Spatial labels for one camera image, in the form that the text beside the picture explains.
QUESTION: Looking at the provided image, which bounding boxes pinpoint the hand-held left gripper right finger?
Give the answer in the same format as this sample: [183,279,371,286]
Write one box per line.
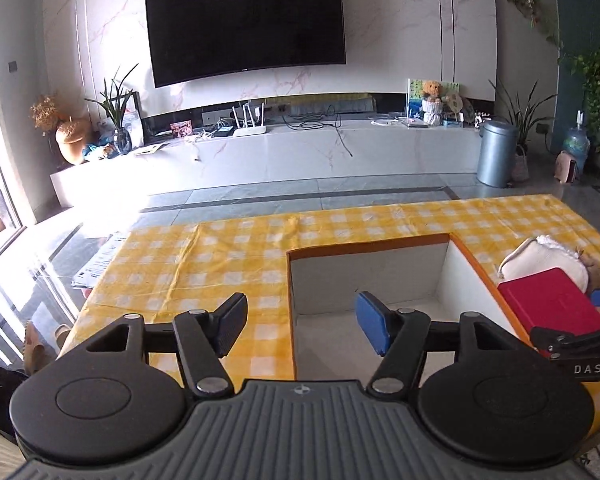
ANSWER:
[355,290,526,397]

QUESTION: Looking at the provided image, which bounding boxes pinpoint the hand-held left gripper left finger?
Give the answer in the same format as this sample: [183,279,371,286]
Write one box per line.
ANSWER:
[85,291,249,401]

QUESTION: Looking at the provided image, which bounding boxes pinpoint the white cardboard box orange rim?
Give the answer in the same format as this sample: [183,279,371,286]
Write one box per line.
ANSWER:
[286,232,536,381]

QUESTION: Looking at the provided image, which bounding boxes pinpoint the red pouch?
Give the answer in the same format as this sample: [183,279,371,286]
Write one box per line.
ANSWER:
[497,267,600,336]

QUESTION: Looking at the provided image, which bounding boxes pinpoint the white towel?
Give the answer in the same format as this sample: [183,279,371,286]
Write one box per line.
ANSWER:
[535,235,581,261]

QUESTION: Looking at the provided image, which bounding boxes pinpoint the cream cloth bag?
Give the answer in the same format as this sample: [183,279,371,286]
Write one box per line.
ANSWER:
[496,237,590,291]

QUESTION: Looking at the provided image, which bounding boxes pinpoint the yellow checkered tablecloth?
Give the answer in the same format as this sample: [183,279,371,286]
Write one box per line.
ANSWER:
[55,194,600,431]

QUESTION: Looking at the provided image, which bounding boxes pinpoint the pink space heater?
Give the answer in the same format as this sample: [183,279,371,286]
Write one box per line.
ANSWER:
[554,152,579,184]

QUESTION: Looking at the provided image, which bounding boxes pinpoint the stack of papers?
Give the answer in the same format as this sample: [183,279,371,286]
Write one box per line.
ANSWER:
[71,232,129,289]

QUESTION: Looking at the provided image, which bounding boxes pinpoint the blue water jug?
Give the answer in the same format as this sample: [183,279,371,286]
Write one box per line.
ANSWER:
[562,110,591,171]

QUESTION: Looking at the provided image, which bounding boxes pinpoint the woven basket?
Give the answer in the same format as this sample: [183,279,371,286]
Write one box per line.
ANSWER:
[511,146,530,182]

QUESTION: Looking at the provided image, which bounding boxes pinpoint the white marble television console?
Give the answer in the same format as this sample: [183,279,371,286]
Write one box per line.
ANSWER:
[50,120,486,208]

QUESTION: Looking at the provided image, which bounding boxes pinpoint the grey metal trash can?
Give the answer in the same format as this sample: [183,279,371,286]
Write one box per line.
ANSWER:
[476,120,520,188]

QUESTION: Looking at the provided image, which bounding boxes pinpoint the brown slippers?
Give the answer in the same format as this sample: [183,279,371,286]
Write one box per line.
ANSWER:
[24,321,73,373]

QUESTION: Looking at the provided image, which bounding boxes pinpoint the white router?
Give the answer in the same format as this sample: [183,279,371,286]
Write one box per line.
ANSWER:
[231,102,267,137]

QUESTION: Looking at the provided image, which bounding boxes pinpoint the long-leaf green plant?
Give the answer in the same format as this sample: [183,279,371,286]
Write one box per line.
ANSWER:
[490,79,556,151]

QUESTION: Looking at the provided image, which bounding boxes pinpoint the bushy pothos plant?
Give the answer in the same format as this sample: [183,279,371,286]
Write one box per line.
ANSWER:
[560,47,600,146]

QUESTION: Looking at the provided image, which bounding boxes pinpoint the green plant in glass vase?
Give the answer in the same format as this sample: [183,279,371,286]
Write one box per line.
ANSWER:
[84,63,140,155]

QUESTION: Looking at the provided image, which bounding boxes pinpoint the colourful painting board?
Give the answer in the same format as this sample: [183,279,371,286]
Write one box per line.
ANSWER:
[407,78,462,121]

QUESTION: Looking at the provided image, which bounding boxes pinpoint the acorn-shaped brown vase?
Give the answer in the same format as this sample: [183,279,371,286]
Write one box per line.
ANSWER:
[55,117,92,165]

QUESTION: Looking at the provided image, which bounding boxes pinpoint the dark cloth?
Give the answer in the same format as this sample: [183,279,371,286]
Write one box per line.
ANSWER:
[0,357,28,443]

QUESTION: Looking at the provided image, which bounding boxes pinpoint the dried flower bunch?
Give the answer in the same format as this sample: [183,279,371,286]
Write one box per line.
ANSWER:
[29,92,73,133]

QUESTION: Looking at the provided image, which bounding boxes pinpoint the hanging vine plant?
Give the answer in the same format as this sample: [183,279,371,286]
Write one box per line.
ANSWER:
[503,0,563,51]

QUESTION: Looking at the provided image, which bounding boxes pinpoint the black curved television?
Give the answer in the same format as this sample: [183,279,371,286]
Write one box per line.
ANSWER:
[145,0,347,88]

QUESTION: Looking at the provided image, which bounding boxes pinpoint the black cables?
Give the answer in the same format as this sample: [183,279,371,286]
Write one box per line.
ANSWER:
[282,105,353,157]

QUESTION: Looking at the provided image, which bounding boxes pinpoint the black photo frame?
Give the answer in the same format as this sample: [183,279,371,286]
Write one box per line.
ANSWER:
[122,91,143,146]

